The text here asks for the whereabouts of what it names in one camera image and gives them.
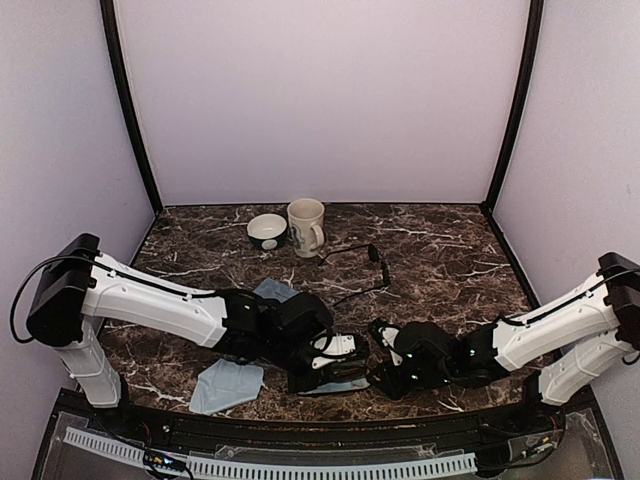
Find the white slotted cable duct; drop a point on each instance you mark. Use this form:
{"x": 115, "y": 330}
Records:
{"x": 278, "y": 465}

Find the black right frame post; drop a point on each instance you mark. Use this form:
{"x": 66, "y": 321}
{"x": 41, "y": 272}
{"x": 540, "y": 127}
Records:
{"x": 521, "y": 89}

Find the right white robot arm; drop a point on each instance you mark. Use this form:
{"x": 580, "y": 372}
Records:
{"x": 598, "y": 321}

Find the black front table rail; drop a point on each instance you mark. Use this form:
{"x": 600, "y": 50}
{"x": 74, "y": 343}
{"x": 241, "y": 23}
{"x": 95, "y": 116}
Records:
{"x": 482, "y": 428}

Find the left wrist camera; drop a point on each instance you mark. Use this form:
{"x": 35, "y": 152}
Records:
{"x": 338, "y": 348}

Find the white and teal bowl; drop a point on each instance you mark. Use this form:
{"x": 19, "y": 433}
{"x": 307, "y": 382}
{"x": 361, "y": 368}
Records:
{"x": 267, "y": 231}

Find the black left frame post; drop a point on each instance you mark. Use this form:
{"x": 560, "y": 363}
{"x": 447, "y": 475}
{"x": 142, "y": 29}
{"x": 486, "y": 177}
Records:
{"x": 118, "y": 67}

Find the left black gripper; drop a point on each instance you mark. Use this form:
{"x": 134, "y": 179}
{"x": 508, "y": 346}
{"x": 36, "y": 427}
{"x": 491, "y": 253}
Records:
{"x": 299, "y": 383}

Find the large blue cleaning cloth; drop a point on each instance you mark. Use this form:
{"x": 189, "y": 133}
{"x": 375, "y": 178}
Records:
{"x": 224, "y": 385}

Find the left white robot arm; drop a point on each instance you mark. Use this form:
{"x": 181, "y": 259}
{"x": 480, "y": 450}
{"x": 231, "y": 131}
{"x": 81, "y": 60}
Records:
{"x": 81, "y": 282}

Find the small blue cleaning cloth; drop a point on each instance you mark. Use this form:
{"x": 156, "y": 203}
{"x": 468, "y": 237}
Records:
{"x": 348, "y": 386}

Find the black glasses case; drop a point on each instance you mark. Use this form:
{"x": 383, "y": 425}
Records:
{"x": 332, "y": 379}

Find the black frame post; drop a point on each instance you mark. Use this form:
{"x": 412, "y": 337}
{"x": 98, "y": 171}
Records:
{"x": 521, "y": 89}
{"x": 118, "y": 67}

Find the cream seahorse mug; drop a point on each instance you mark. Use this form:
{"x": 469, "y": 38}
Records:
{"x": 306, "y": 218}

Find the blue-grey glasses case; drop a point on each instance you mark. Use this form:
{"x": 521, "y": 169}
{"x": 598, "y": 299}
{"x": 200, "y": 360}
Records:
{"x": 275, "y": 290}

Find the green circuit board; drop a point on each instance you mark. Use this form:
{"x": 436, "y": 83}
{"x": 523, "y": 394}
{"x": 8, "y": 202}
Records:
{"x": 160, "y": 461}

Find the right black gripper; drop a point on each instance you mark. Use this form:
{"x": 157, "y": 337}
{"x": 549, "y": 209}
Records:
{"x": 391, "y": 387}

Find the thin wire-frame sunglasses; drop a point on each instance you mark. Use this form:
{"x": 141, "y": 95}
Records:
{"x": 375, "y": 257}

